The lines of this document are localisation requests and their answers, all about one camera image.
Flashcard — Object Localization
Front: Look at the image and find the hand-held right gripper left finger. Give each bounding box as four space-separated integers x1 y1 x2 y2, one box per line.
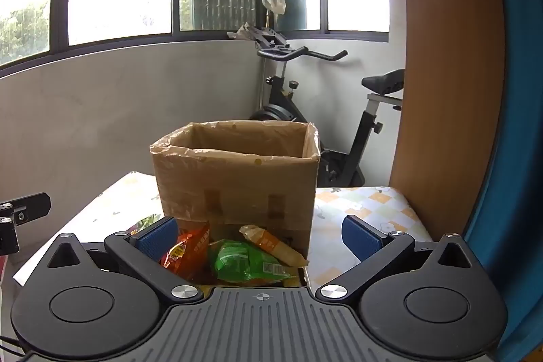
46 215 203 301

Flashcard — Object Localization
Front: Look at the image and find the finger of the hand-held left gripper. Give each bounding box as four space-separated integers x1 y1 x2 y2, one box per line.
0 192 52 225

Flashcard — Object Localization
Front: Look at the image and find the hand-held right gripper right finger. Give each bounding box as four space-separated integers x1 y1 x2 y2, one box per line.
316 214 482 300

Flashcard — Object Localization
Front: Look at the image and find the orange snack packet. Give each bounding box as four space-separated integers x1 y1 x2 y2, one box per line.
159 221 211 282

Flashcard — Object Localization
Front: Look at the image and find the green snack packet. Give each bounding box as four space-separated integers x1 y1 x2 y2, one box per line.
208 240 298 286

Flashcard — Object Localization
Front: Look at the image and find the long tan snack packet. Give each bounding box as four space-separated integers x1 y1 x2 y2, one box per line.
239 224 310 267

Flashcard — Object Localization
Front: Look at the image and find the lined cardboard box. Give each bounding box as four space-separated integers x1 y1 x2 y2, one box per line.
149 120 321 261

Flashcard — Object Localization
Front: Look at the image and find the checked floral tablecloth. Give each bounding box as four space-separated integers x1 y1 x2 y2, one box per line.
13 170 433 290

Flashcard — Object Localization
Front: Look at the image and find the black exercise bike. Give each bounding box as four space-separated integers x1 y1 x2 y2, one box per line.
248 27 406 189

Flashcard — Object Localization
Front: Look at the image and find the blue curtain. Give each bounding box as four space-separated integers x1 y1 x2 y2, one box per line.
462 0 543 362

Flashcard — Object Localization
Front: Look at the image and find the wooden panel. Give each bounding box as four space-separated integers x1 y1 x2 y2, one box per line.
389 0 505 244

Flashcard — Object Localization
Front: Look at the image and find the crumpled beige cloth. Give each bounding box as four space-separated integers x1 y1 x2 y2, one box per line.
227 23 259 42

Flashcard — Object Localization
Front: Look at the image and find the white plastic bag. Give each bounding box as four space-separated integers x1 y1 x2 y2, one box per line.
262 0 287 16

